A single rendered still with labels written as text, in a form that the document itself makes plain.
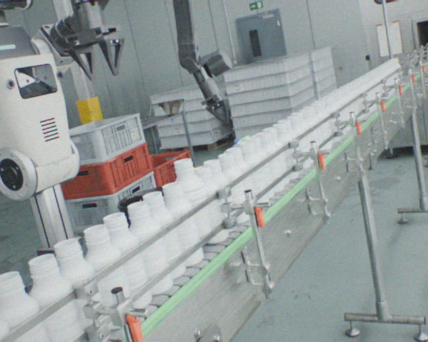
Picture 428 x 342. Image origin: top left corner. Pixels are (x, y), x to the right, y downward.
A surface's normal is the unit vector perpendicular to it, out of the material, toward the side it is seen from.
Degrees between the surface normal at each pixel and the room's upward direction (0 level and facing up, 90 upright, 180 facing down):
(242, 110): 89
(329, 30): 90
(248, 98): 90
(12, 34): 90
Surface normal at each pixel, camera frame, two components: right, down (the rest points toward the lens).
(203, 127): -0.48, 0.29
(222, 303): 0.87, -0.08
